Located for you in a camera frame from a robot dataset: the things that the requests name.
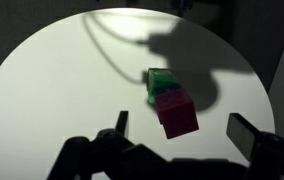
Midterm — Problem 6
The blue block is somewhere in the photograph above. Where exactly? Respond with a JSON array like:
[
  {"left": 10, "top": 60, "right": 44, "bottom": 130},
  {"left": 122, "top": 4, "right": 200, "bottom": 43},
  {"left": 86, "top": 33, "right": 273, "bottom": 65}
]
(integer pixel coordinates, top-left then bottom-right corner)
[{"left": 151, "top": 83, "right": 183, "bottom": 98}]

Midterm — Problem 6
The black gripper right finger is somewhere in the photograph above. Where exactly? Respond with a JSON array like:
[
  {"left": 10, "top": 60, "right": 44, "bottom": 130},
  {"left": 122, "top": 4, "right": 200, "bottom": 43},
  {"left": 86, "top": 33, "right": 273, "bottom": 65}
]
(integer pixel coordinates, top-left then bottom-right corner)
[{"left": 226, "top": 112, "right": 284, "bottom": 180}]

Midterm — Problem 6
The yellow-green block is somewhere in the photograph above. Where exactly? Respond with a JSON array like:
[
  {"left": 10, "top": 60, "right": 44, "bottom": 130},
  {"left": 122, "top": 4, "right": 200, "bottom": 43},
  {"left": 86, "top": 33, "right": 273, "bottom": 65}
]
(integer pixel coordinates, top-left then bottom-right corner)
[{"left": 148, "top": 69, "right": 175, "bottom": 80}]

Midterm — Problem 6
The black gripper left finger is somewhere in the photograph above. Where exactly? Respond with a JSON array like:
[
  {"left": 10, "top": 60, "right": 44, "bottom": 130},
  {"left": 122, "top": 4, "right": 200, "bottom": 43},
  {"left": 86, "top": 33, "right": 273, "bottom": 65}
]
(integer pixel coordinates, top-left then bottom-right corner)
[{"left": 46, "top": 110, "right": 170, "bottom": 180}]

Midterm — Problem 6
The pink block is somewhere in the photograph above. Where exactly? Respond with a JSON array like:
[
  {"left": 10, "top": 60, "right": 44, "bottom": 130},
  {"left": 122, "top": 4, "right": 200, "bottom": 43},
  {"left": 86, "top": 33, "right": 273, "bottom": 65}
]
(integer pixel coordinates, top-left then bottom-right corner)
[{"left": 154, "top": 90, "right": 200, "bottom": 140}]

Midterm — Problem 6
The green block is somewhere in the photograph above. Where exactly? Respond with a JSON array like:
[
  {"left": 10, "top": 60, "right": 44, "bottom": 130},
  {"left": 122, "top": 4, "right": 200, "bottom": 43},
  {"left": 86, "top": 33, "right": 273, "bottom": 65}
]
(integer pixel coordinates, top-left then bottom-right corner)
[{"left": 147, "top": 74, "right": 180, "bottom": 105}]

